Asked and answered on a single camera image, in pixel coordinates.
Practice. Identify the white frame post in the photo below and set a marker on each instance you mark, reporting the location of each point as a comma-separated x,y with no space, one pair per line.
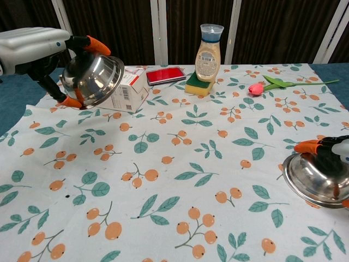
328,32
61,15
231,30
159,30

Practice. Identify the white cardboard product box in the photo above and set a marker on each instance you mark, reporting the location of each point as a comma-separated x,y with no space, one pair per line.
131,92

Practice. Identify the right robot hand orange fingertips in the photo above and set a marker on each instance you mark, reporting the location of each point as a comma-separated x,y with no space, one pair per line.
327,152

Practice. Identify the red ink pad case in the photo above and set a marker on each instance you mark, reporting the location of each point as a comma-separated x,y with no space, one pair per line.
165,75

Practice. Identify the beige sauce squeeze bottle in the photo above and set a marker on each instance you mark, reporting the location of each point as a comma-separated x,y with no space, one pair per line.
208,62

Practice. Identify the fruit and leaf print tablecloth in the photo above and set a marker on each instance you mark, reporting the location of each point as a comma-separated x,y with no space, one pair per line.
191,163

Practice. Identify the stainless steel bowl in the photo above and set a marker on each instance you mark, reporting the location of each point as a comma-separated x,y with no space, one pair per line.
308,177
95,79

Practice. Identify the pink artificial tulip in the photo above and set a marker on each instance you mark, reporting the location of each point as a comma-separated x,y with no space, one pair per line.
255,89

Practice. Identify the yellow green scrub sponge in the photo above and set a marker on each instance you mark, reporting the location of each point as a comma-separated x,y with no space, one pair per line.
197,88

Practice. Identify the teal table cover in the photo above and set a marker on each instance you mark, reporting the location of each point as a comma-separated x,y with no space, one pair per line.
16,95

